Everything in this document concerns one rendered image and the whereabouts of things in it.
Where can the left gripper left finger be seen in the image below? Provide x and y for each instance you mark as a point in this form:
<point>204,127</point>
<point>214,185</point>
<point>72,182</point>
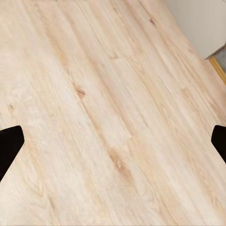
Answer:
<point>11,141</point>

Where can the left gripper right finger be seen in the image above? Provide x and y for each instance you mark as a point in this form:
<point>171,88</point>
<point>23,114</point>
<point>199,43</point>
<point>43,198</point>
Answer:
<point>218,139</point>

